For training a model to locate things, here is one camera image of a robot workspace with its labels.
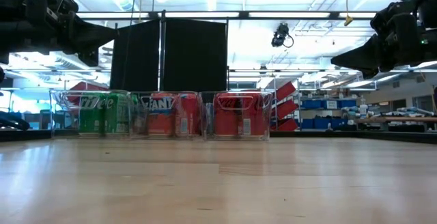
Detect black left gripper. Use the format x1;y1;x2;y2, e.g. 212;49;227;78
23;0;119;68

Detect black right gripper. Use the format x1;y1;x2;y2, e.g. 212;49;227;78
330;1;421;80

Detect green Sprite soda can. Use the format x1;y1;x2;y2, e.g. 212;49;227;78
79;93;105;137
103;92;131;137

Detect clear plastic bin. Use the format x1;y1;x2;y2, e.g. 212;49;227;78
50;89;133;139
200;90;273;141
130;90;205;140

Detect red Fanta soda can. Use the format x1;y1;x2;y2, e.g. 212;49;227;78
177;93;202;137
147;92;180;137

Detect red Coca-Cola soda can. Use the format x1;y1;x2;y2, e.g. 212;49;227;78
241;93;269;137
213;92;244;137

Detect red angled panels rack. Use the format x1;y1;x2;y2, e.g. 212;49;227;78
68;81;111;105
271;80;298;132

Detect black partition panel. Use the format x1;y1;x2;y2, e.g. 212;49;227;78
109;18;160;92
163;18;228;92

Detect white bottle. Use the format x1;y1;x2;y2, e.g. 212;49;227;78
358;96;369;117

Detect pale tools on workbench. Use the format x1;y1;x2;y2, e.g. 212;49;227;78
385;106;436;117

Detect wooden workbench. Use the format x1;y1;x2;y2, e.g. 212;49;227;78
356;115;437;123

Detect blue storage bins shelf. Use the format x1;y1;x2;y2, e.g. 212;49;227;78
300;98;358;130

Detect black chair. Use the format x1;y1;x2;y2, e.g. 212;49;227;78
0;110;31;132

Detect overhead bar with light strips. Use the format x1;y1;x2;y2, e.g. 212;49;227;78
73;10;378;20

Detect yellow hanging cord plug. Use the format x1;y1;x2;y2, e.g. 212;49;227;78
343;0;354;27

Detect black aluminium table frame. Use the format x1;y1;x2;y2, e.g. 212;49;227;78
0;129;437;145

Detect black hanging camera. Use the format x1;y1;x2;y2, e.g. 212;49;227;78
271;22;294;48

